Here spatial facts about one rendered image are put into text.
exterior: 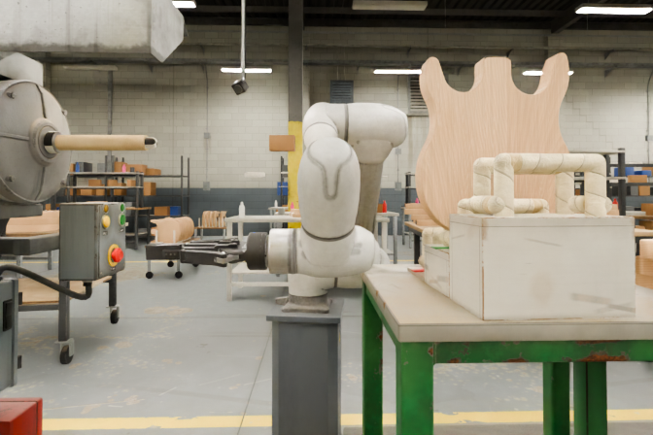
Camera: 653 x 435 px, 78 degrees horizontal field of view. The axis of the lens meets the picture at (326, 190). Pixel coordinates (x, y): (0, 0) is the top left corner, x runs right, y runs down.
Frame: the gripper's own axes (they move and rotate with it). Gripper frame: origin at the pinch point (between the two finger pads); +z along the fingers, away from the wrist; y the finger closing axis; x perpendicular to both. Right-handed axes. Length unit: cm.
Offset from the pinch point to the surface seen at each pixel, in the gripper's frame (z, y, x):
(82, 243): 29.8, 23.7, -4.8
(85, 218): 28.9, 24.6, 1.4
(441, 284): -57, 3, -8
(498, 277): -60, -15, 0
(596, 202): -78, -11, 12
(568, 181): -79, -2, 14
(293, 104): 10, 711, 80
